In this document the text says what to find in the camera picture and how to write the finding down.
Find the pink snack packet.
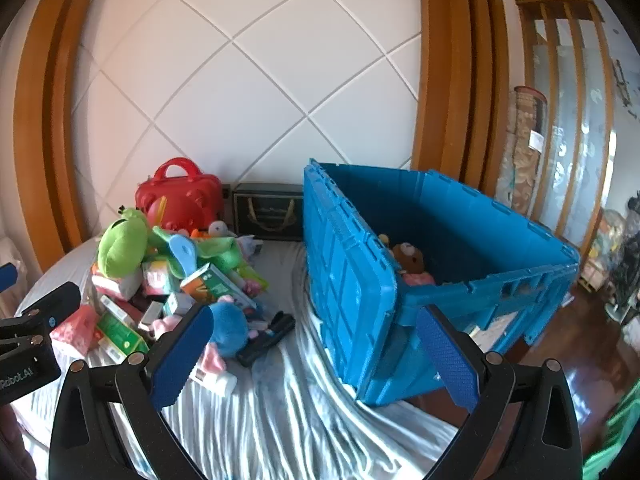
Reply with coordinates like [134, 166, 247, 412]
[141, 257, 181, 296]

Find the green frog plush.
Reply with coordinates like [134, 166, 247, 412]
[97, 205, 246, 278]

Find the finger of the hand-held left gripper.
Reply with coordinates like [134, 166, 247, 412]
[0, 261, 26, 292]
[0, 282, 82, 358]

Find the pile of household clutter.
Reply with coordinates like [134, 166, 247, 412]
[580, 192, 640, 323]

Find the green orange medicine box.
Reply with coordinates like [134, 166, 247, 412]
[180, 262, 258, 311]

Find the green cloth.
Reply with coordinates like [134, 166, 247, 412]
[582, 380, 640, 480]

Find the long black plastic object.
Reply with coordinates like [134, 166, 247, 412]
[236, 311, 297, 368]

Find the red white box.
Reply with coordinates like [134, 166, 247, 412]
[91, 272, 123, 293]

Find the wooden slatted screen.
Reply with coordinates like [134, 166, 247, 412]
[515, 0, 616, 251]

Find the desktop with white striped cloth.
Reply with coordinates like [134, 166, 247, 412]
[10, 237, 461, 480]

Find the dark gift bag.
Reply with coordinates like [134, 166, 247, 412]
[232, 182, 306, 242]

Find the blue plastic storage crate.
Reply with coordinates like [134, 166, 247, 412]
[302, 158, 581, 407]

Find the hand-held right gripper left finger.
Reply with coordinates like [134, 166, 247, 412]
[48, 304, 216, 480]

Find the rolled patterned carpet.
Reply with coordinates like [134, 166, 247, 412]
[497, 85, 548, 216]

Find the red toy suitcase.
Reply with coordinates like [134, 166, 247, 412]
[135, 157, 223, 233]

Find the blue pink pig plush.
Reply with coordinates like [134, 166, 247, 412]
[151, 294, 263, 376]

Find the small white green box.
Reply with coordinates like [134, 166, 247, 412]
[162, 291, 196, 317]

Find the brown bear plush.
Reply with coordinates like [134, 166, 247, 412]
[378, 233, 426, 276]

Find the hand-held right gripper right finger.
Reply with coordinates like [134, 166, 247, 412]
[416, 304, 585, 480]

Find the wooden arch frame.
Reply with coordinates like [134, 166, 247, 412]
[410, 0, 511, 191]
[15, 0, 116, 256]

